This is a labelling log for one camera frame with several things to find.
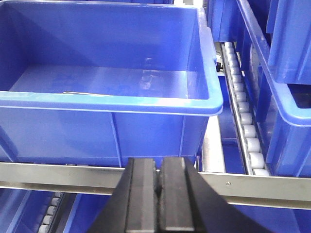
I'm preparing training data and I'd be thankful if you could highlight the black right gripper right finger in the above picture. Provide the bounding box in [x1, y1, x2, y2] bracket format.
[159, 157, 265, 233]

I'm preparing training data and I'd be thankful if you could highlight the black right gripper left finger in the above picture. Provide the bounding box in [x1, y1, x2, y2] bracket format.
[87, 158, 157, 233]

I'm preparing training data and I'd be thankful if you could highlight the blue bin lower middle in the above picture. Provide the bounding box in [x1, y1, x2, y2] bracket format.
[64, 194, 111, 233]

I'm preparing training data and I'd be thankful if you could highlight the grey roller track right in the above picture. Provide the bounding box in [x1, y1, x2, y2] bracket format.
[221, 42, 270, 176]

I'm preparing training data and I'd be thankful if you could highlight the lower steel rack beam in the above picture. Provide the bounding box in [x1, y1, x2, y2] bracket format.
[0, 162, 311, 209]

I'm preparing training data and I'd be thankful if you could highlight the blue bin lower left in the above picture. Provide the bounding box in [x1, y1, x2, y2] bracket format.
[0, 189, 53, 233]

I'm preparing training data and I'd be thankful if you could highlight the blue target bin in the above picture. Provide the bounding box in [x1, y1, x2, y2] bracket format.
[0, 0, 223, 167]

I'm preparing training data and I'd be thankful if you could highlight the blue bin right neighbour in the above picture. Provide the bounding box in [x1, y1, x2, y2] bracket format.
[237, 0, 311, 177]

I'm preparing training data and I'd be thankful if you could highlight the stacked blue bin upper right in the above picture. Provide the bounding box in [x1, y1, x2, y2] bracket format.
[266, 0, 311, 85]

